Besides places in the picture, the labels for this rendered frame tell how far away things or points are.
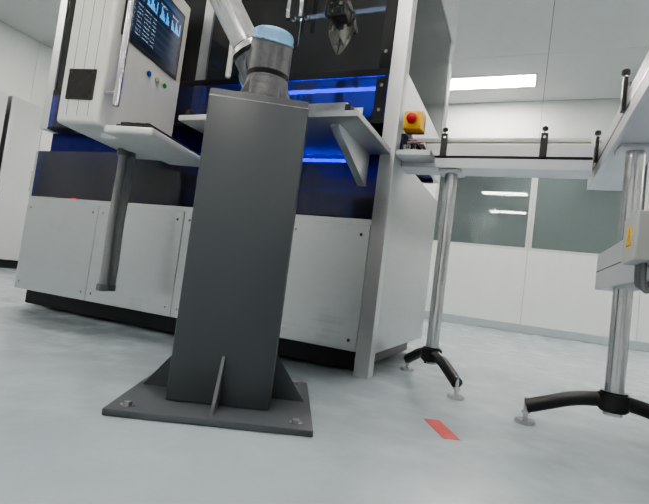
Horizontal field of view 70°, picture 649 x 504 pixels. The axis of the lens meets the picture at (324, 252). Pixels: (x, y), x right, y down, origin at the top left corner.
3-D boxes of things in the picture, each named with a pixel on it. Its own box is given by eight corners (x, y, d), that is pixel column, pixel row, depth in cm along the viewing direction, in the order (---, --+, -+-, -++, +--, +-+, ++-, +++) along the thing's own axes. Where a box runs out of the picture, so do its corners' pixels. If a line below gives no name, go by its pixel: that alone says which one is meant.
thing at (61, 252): (145, 303, 347) (162, 187, 352) (420, 353, 265) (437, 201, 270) (10, 303, 255) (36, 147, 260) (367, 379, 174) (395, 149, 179)
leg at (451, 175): (421, 360, 188) (442, 174, 192) (443, 364, 184) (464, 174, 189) (416, 362, 180) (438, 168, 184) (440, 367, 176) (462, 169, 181)
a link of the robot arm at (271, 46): (250, 62, 121) (257, 12, 122) (242, 80, 134) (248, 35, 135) (294, 74, 125) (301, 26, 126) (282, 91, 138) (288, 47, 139)
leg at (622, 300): (591, 408, 136) (615, 152, 141) (627, 415, 133) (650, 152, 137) (596, 414, 128) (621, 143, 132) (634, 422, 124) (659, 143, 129)
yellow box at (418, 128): (406, 135, 184) (408, 117, 185) (424, 134, 182) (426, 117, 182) (401, 128, 178) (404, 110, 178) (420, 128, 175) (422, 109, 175)
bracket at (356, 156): (358, 186, 183) (362, 154, 184) (365, 186, 182) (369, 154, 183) (325, 162, 152) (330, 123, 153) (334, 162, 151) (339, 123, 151)
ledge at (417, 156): (404, 164, 191) (404, 159, 191) (436, 165, 186) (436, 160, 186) (395, 154, 178) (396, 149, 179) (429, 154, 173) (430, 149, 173)
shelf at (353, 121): (248, 157, 214) (248, 153, 214) (395, 160, 187) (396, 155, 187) (177, 120, 170) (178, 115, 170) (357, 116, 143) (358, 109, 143)
